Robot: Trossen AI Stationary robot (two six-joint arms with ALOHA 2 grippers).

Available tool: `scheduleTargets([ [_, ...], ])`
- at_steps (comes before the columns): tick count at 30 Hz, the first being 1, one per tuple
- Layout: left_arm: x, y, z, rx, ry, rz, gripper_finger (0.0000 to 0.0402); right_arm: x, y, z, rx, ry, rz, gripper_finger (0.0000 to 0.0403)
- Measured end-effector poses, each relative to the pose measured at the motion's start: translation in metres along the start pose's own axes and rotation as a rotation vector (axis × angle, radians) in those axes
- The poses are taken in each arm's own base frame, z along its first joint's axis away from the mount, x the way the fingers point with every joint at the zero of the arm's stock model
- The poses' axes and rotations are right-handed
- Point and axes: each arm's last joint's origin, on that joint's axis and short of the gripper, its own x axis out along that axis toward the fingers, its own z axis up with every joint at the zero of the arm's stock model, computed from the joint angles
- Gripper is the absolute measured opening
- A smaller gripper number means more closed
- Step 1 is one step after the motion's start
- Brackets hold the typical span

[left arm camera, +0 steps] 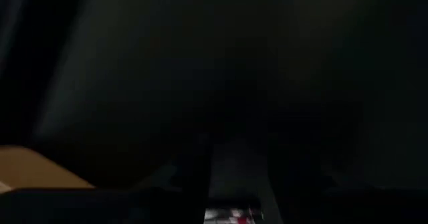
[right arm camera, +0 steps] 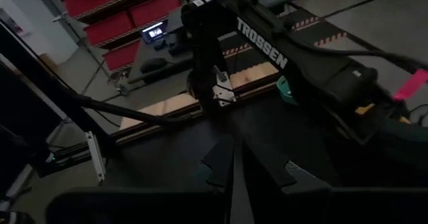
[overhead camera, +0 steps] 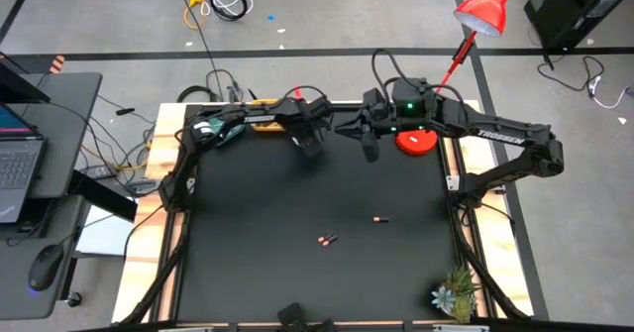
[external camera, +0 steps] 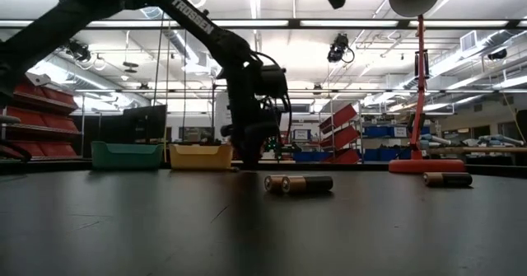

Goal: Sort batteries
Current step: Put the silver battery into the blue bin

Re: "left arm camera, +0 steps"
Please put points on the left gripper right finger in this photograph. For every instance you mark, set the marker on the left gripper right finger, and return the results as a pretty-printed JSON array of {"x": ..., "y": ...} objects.
[{"x": 291, "y": 177}]

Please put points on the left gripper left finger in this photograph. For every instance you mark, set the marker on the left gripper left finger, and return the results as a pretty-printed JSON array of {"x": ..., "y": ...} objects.
[{"x": 197, "y": 177}]

